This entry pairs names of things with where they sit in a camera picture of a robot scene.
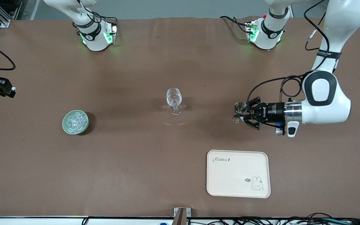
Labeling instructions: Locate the steel double jigger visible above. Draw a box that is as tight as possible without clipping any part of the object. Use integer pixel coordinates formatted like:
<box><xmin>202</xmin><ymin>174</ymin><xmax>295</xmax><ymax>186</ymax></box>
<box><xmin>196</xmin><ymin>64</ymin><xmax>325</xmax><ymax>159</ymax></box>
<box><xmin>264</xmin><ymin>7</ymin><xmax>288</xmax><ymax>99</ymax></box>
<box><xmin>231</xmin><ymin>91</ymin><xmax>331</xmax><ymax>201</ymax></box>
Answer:
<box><xmin>233</xmin><ymin>102</ymin><xmax>248</xmax><ymax>123</ymax></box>

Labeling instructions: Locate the heap of clear ice cubes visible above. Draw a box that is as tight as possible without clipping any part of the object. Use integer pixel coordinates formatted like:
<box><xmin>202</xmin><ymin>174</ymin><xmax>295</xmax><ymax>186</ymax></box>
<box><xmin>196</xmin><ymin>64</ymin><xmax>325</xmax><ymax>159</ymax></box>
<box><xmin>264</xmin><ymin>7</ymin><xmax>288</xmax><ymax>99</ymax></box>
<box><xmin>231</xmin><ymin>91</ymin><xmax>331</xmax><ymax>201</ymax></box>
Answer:
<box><xmin>66</xmin><ymin>111</ymin><xmax>87</xmax><ymax>133</ymax></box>

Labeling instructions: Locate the clear wine glass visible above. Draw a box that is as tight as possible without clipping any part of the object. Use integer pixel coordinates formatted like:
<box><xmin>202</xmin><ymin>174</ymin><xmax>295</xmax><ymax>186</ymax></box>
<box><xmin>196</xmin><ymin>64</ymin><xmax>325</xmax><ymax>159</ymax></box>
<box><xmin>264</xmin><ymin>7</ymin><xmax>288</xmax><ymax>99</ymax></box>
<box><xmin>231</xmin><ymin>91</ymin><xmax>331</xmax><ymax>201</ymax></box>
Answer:
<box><xmin>166</xmin><ymin>88</ymin><xmax>183</xmax><ymax>116</ymax></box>

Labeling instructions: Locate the cream rabbit print tray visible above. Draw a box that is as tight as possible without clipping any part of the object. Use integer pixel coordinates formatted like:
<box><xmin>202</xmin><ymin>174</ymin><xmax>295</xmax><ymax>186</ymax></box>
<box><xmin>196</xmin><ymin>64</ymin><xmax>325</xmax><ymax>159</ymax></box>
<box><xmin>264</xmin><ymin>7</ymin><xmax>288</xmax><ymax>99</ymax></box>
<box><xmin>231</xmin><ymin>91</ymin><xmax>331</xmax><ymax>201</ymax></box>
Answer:
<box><xmin>207</xmin><ymin>150</ymin><xmax>271</xmax><ymax>198</ymax></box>

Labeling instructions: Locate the green round bowl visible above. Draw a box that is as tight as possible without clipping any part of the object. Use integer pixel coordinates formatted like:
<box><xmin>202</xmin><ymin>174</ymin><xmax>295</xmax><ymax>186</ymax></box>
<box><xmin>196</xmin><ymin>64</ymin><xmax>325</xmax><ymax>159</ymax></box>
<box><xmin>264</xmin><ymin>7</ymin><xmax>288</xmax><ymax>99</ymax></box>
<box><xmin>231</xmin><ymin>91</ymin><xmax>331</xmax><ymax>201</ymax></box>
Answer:
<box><xmin>62</xmin><ymin>110</ymin><xmax>89</xmax><ymax>135</ymax></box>

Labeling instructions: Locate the metal base connector plate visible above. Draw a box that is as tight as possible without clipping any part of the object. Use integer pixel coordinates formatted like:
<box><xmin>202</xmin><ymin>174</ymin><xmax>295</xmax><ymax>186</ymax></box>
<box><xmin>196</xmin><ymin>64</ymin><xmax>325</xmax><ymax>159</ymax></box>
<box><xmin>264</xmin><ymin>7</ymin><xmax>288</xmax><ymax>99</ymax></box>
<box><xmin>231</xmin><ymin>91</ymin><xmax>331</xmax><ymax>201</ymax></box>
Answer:
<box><xmin>245</xmin><ymin>21</ymin><xmax>259</xmax><ymax>43</ymax></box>
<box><xmin>104</xmin><ymin>24</ymin><xmax>117</xmax><ymax>45</ymax></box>

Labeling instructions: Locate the brown table mat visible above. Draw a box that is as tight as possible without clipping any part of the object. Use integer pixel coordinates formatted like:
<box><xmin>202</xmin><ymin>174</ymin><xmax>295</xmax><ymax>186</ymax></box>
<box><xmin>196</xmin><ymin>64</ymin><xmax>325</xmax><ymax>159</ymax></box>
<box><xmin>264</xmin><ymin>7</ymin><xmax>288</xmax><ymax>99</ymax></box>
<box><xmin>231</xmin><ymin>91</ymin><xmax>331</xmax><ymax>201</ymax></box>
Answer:
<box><xmin>0</xmin><ymin>16</ymin><xmax>360</xmax><ymax>218</ymax></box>

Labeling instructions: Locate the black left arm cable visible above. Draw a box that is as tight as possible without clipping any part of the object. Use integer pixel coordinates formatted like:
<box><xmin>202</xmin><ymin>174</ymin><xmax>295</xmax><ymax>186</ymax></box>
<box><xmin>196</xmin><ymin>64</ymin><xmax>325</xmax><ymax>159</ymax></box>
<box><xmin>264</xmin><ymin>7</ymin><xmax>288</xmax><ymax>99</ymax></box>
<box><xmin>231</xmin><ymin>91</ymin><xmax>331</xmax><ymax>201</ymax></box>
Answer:
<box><xmin>247</xmin><ymin>0</ymin><xmax>330</xmax><ymax>103</ymax></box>

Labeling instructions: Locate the black base cable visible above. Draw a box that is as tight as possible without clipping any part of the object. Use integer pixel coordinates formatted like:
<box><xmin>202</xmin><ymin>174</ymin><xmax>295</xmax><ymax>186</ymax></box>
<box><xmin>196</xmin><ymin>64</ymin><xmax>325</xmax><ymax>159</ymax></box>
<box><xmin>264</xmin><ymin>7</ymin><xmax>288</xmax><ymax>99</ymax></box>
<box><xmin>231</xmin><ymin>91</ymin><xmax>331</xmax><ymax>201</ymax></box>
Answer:
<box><xmin>220</xmin><ymin>16</ymin><xmax>252</xmax><ymax>33</ymax></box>
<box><xmin>72</xmin><ymin>0</ymin><xmax>118</xmax><ymax>32</ymax></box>

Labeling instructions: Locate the black cable bundle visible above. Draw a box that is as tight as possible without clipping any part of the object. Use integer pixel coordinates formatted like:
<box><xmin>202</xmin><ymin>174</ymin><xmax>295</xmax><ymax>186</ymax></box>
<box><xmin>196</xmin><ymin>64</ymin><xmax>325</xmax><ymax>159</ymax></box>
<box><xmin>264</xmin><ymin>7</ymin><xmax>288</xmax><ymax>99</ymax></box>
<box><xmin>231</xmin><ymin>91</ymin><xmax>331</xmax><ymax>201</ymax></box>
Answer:
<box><xmin>211</xmin><ymin>212</ymin><xmax>360</xmax><ymax>225</ymax></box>

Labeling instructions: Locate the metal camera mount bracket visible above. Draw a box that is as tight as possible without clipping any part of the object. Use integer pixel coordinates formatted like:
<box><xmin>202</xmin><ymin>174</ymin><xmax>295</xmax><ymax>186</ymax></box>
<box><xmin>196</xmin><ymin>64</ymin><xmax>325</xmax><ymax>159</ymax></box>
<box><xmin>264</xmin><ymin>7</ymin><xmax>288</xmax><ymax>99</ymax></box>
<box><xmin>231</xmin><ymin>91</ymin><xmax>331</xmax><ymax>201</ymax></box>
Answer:
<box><xmin>173</xmin><ymin>207</ymin><xmax>192</xmax><ymax>225</ymax></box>

